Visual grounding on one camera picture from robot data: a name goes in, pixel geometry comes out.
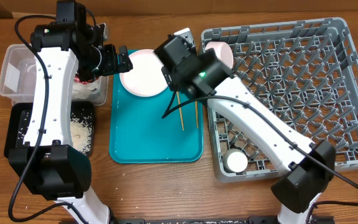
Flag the large pink plate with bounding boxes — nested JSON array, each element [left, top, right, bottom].
[[119, 49, 168, 97]]

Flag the red snack wrapper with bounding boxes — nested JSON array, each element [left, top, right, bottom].
[[74, 75, 97, 85]]

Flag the white tissue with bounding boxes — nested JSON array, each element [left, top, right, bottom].
[[72, 77, 101, 100]]

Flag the wooden chopstick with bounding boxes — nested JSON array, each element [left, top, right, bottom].
[[176, 91, 185, 131], [195, 101, 199, 129]]

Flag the rice grains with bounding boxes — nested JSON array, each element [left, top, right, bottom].
[[12, 108, 94, 156]]

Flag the pink bowl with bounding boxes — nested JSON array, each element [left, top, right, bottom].
[[206, 42, 234, 68]]

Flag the light green cup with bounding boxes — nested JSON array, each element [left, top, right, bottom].
[[223, 149, 248, 173]]

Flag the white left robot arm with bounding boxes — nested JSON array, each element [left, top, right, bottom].
[[8, 1, 133, 223]]

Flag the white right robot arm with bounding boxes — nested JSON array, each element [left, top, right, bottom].
[[152, 28, 358, 223]]

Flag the grey dishwasher rack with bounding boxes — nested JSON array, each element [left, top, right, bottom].
[[201, 17, 358, 171]]

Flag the teal plastic tray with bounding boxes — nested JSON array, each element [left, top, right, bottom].
[[109, 74, 204, 164]]

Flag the black tray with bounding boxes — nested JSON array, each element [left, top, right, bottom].
[[4, 101, 95, 158]]

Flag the clear plastic bin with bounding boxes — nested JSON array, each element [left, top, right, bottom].
[[0, 44, 109, 106]]

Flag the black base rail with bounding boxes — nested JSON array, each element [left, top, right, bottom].
[[59, 214, 335, 224]]

